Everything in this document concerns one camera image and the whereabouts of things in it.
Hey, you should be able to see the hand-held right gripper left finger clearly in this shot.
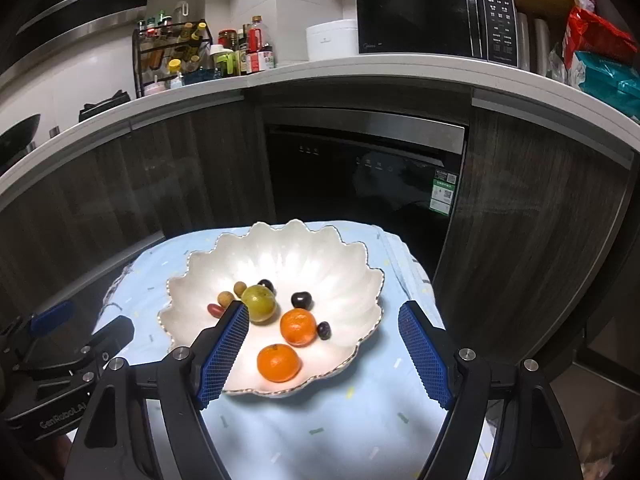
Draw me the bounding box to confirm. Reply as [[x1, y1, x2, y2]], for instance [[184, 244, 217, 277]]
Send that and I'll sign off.
[[62, 301, 250, 480]]

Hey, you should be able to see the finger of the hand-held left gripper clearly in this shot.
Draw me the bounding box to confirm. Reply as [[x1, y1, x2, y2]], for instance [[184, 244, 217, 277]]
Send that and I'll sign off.
[[29, 302, 76, 338], [15, 315, 136, 373]]

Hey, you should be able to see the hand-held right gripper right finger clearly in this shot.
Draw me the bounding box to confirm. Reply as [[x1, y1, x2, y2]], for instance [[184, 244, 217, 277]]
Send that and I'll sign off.
[[397, 300, 583, 480]]

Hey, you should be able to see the orange mandarin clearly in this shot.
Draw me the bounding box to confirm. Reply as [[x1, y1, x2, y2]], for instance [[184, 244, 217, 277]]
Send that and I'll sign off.
[[257, 343, 302, 382], [279, 308, 319, 347]]

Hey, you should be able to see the green round plum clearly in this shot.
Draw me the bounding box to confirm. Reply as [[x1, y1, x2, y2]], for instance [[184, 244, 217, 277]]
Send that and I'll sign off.
[[241, 284, 277, 323]]

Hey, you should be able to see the white scalloped bowl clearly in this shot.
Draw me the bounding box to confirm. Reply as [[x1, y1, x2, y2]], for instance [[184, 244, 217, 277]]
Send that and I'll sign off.
[[157, 218, 385, 398]]

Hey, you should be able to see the light blue patterned tablecloth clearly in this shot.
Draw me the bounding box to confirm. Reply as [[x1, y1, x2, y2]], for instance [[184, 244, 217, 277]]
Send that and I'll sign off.
[[102, 220, 501, 480]]

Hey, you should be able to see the dark wood kitchen counter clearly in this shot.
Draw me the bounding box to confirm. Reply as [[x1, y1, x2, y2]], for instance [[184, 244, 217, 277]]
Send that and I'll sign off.
[[0, 55, 640, 376]]

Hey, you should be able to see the black wok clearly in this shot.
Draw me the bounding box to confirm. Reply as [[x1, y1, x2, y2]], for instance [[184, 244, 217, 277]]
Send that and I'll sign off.
[[0, 114, 42, 163]]

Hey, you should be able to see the black built-in dishwasher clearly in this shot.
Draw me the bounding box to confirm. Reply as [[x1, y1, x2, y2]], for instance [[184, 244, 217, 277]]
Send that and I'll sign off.
[[262, 107, 468, 281]]

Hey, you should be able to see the black gas stove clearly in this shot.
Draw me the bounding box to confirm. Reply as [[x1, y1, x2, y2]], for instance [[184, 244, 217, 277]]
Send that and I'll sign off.
[[47, 89, 132, 141]]

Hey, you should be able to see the cluster of condiment bottles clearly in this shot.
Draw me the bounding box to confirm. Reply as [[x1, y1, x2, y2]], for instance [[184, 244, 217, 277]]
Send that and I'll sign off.
[[137, 2, 276, 86]]

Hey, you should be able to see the black steel range hood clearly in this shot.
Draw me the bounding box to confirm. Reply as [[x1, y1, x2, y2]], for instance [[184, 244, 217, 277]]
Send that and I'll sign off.
[[15, 0, 156, 56]]

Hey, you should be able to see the white plastic bag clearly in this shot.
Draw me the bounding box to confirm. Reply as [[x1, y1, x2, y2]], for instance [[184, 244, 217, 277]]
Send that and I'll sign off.
[[549, 42, 586, 91]]

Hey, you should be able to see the teal plastic bag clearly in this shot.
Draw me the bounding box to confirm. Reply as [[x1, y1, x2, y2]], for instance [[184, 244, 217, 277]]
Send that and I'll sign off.
[[572, 51, 640, 121]]

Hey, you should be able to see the white rice cooker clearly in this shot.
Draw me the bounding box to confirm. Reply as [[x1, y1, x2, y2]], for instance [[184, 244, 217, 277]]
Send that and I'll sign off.
[[306, 19, 359, 61]]

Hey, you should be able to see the grey cylindrical canister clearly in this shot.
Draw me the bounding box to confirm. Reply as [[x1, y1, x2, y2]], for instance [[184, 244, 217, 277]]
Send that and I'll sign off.
[[517, 10, 532, 71], [532, 17, 552, 76]]

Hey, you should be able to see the black microwave oven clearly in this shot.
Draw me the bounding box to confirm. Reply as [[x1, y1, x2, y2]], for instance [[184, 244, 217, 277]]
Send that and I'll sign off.
[[356, 0, 521, 67]]

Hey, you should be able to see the red plastic bag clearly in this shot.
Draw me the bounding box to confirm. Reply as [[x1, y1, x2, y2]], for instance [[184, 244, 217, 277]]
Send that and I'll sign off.
[[565, 6, 638, 68]]

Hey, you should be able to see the black wire spice rack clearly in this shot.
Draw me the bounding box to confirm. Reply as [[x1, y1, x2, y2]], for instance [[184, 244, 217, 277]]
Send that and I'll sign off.
[[131, 22, 215, 99]]

